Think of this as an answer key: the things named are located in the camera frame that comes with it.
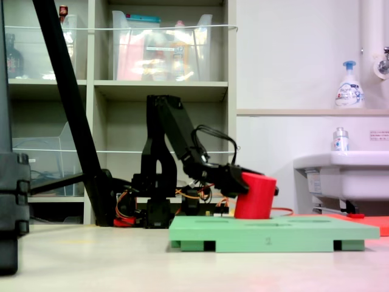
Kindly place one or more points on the red cylinder block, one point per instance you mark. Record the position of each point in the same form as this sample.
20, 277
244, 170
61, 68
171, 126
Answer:
255, 197

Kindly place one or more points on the orange flat block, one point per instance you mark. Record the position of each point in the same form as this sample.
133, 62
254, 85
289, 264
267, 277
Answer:
373, 225

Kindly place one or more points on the green shape sorting board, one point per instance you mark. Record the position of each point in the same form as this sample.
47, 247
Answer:
258, 234

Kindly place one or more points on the small clear bottle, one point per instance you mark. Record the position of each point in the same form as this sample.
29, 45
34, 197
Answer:
340, 141

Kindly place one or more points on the beige shelf unit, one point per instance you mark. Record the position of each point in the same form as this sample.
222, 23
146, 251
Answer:
161, 86

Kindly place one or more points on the red base clamp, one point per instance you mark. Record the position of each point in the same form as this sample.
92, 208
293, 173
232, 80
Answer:
123, 221

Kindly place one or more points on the white sink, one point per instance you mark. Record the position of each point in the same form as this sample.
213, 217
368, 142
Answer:
358, 179

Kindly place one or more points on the small red object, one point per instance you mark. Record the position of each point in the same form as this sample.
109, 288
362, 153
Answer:
355, 215

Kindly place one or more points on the white foam soap bottle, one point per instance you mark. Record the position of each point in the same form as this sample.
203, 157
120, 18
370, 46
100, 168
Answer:
349, 91

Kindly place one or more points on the large clear storage bin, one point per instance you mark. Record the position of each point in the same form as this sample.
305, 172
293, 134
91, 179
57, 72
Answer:
130, 61

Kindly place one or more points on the thick black tripod leg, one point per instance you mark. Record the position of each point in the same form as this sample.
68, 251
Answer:
67, 91

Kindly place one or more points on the teal lidded box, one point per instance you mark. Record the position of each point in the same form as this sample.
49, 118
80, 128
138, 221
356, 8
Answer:
143, 18

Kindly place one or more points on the metal faucet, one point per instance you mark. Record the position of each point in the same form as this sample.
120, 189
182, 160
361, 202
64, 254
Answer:
383, 64

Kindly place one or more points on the red capped bottle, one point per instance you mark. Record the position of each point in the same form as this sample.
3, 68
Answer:
63, 12

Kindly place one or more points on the dark glass bottle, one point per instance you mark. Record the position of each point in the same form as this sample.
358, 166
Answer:
13, 61

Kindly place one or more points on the white wall label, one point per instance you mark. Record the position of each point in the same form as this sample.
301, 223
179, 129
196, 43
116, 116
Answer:
379, 135

